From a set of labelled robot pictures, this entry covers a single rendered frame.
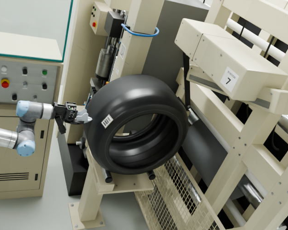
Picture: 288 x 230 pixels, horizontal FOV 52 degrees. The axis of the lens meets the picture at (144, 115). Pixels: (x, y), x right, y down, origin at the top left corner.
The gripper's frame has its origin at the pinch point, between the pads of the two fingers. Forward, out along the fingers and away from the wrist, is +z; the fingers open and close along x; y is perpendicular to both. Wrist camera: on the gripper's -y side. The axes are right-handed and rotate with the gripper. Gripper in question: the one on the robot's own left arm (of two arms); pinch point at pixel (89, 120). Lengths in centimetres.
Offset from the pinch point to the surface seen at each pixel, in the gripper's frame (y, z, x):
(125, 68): 22.1, 20.2, 24.8
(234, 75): 54, 41, -32
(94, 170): -37.2, 15.1, 1.2
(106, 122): 7.1, 4.5, -10.6
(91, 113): 2.2, 1.3, 3.3
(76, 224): -120, 30, 23
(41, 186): -112, 4, 55
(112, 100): 15.1, 6.9, -2.3
